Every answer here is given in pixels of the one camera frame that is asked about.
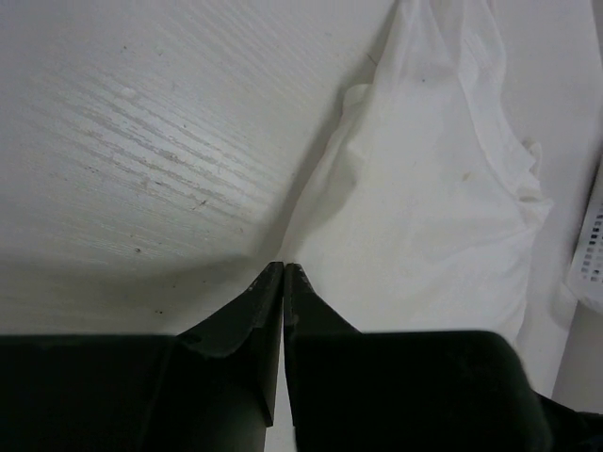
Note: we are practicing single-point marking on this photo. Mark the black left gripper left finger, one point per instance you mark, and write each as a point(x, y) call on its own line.
point(210, 388)

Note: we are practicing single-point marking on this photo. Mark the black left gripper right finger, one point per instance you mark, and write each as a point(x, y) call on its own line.
point(414, 391)

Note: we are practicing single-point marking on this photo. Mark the white tank top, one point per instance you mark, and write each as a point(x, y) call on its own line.
point(422, 213)

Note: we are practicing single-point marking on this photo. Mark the white plastic laundry basket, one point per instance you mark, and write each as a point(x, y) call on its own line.
point(585, 273)

